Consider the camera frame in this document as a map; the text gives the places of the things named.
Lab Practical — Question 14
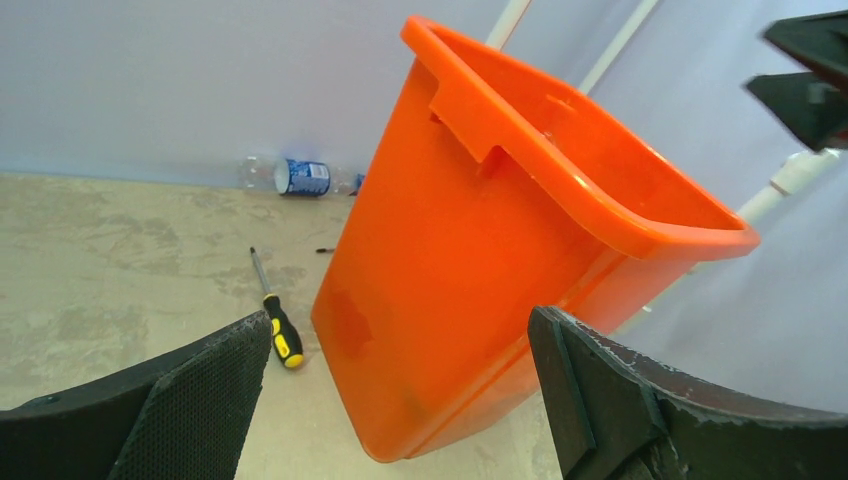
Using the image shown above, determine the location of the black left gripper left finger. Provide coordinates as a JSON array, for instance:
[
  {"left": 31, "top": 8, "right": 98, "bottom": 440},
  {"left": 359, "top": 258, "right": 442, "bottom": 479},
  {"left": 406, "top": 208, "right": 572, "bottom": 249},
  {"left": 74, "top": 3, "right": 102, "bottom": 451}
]
[{"left": 1, "top": 312, "right": 272, "bottom": 479}]

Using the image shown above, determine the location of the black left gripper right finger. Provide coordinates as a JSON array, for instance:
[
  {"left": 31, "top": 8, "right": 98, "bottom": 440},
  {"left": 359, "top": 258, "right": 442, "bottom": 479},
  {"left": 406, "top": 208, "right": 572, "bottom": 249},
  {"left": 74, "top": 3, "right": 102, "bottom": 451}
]
[{"left": 527, "top": 307, "right": 847, "bottom": 479}]

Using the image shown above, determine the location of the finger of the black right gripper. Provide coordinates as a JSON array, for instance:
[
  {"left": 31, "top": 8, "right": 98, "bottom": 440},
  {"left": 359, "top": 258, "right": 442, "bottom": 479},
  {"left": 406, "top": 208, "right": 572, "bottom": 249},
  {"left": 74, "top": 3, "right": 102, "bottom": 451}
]
[
  {"left": 761, "top": 10, "right": 847, "bottom": 93},
  {"left": 745, "top": 72, "right": 847, "bottom": 152}
]

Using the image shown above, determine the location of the orange plastic bin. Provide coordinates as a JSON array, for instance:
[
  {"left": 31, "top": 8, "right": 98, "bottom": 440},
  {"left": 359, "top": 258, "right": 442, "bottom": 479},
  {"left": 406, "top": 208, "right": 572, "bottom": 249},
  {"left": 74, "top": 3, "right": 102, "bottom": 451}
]
[{"left": 311, "top": 16, "right": 760, "bottom": 463}]

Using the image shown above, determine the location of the yellow black screwdriver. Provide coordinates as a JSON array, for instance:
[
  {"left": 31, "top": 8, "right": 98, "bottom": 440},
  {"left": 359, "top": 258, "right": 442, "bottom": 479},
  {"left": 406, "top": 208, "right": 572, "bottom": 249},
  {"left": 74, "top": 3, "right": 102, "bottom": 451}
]
[{"left": 249, "top": 246, "right": 305, "bottom": 370}]

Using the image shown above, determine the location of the white pvc pipe frame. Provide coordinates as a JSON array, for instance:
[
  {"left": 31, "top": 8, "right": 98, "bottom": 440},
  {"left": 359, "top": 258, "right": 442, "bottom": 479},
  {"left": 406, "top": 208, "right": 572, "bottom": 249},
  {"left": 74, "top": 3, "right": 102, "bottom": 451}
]
[{"left": 484, "top": 0, "right": 843, "bottom": 336}]

